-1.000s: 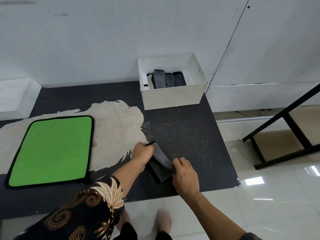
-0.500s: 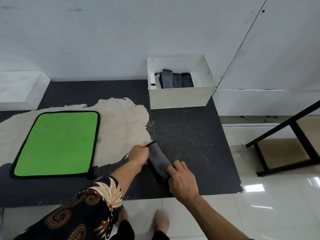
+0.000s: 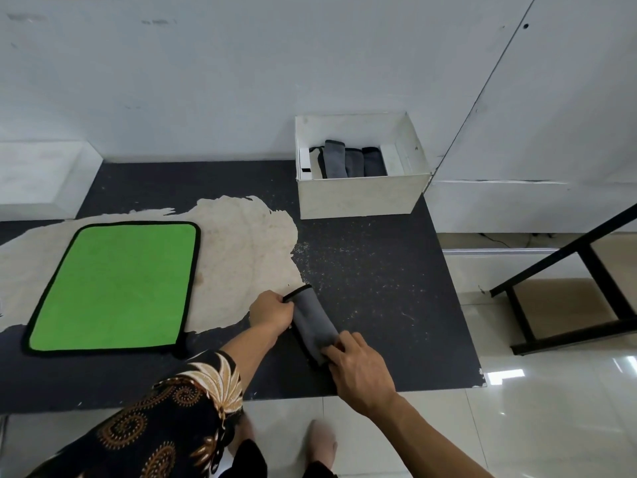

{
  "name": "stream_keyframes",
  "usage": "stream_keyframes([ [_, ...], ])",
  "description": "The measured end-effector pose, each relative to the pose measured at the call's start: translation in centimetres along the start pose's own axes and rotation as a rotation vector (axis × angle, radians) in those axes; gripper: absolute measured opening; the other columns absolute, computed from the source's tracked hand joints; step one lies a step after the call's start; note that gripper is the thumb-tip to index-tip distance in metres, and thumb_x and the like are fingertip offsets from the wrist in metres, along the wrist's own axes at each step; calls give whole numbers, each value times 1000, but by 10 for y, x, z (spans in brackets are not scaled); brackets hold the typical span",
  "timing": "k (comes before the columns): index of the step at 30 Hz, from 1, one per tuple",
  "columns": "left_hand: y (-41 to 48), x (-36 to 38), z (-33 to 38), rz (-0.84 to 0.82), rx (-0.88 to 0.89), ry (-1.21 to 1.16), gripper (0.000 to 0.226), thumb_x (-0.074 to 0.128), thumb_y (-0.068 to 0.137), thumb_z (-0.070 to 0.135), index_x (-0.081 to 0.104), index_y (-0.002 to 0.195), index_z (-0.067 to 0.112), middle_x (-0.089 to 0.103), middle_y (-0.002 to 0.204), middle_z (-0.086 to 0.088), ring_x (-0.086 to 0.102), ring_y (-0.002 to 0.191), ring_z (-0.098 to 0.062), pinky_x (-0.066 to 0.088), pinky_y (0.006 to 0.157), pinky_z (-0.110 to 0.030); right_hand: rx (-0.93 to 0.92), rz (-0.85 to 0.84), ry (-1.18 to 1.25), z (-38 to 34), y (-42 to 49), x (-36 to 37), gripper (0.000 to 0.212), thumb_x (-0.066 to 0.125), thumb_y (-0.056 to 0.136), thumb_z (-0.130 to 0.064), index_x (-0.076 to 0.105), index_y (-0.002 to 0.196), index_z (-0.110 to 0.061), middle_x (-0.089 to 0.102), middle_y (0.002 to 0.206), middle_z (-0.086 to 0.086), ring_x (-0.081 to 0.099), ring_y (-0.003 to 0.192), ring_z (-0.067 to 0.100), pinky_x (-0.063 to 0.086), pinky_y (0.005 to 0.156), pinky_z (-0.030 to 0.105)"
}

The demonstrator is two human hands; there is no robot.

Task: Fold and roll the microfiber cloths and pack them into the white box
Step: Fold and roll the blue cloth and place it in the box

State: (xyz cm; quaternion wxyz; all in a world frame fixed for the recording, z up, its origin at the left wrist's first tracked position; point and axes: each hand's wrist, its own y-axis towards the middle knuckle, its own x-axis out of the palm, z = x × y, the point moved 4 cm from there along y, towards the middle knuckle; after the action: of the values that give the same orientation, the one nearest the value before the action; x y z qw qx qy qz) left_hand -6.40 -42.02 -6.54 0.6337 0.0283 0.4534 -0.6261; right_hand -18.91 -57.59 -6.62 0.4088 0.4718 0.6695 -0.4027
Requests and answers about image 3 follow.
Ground person's left forearm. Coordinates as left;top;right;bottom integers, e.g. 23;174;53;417
218;325;282;386

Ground black stool frame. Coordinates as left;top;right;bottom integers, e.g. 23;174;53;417
490;203;637;358

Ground white flat box lid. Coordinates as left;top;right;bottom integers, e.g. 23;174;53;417
0;140;104;222

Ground person's left hand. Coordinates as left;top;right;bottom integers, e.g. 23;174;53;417
248;289;297;339

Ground white box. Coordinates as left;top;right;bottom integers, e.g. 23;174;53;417
294;112;433;220

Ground person's right hand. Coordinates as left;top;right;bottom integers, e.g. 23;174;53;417
322;331;398;419

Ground green microfibre cloth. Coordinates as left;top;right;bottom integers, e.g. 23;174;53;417
21;221;202;355

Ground yellow microfibre cloth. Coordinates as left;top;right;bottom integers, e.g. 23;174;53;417
309;139;348;179

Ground person's right forearm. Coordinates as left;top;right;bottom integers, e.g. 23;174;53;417
380;392;494;478

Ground black cable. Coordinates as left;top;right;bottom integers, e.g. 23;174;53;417
477;232;556;248

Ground metal floor rail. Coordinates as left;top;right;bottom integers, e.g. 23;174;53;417
441;247;563;256

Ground person's right foot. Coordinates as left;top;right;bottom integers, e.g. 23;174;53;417
304;418;339;466

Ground person's dark trousers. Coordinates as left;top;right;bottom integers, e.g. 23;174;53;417
218;438;339;478

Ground person's patterned left sleeve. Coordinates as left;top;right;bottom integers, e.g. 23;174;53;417
25;349;245;478

